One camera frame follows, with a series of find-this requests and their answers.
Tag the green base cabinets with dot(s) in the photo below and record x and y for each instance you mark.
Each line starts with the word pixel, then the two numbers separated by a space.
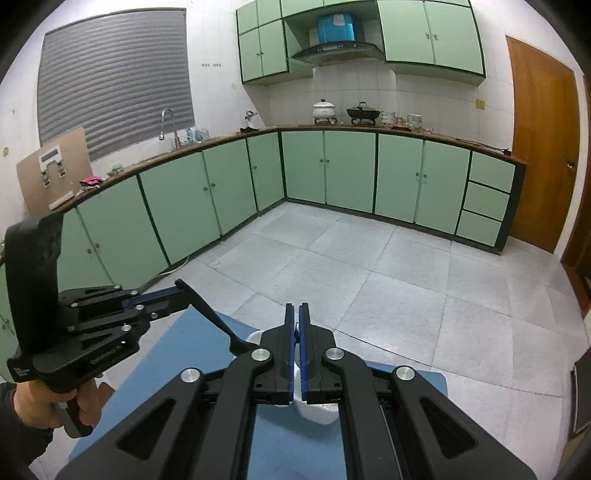
pixel 184 198

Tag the open wooden door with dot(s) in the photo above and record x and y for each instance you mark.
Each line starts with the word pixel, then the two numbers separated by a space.
pixel 582 258

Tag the green wall cabinet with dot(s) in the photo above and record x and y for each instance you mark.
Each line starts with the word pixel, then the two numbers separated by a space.
pixel 258 46
pixel 429 37

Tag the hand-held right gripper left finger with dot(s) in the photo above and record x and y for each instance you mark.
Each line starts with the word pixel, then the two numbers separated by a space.
pixel 290 332

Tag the stack of plates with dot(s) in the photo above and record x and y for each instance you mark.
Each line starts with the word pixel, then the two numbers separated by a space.
pixel 388 118

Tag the black glass cabinet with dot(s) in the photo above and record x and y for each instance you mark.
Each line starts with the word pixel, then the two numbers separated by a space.
pixel 582 392

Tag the grey window blind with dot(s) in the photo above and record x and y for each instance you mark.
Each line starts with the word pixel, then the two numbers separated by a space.
pixel 115 83

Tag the black kitchen utensil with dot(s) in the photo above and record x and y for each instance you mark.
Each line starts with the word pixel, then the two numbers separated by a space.
pixel 207 316

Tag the metal kettle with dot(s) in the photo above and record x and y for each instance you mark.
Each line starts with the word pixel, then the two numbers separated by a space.
pixel 249 121

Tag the blue tablecloth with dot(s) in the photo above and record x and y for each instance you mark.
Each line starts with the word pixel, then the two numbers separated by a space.
pixel 184 337

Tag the cardboard board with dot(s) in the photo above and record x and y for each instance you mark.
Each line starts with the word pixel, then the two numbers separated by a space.
pixel 74 157

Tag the pink cloth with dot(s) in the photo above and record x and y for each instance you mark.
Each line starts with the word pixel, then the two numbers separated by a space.
pixel 91 181

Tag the person's left hand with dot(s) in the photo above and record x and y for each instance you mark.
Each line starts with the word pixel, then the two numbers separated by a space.
pixel 37 406

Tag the metal faucet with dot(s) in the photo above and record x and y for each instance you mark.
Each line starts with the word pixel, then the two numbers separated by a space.
pixel 171 124

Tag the white cooking pot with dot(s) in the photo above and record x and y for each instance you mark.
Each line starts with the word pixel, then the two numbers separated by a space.
pixel 325 110

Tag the person's left forearm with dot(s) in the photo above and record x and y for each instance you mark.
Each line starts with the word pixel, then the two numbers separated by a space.
pixel 18 438

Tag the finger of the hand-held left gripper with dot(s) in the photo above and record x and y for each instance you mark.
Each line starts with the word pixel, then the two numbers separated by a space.
pixel 115 339
pixel 106 297

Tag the blue box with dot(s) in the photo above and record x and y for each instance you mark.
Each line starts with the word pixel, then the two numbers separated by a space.
pixel 337 26

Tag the clear plastic containers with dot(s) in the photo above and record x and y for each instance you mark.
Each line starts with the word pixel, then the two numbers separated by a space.
pixel 196 135

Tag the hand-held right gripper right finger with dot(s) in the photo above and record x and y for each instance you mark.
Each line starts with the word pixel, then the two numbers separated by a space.
pixel 304 341

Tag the black wok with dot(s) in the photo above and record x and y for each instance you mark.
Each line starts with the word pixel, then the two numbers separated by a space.
pixel 364 112

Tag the range hood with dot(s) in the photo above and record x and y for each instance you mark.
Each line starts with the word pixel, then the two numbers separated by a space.
pixel 337 51

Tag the white utensil holder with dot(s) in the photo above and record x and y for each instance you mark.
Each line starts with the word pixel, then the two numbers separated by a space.
pixel 318 413

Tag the closed wooden door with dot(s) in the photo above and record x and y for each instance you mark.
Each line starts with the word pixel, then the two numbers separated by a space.
pixel 540 138

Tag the stack of bowls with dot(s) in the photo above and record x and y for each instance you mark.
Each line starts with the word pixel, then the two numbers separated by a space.
pixel 414 122

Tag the green drawer unit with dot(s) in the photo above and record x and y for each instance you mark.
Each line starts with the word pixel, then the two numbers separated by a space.
pixel 485 198

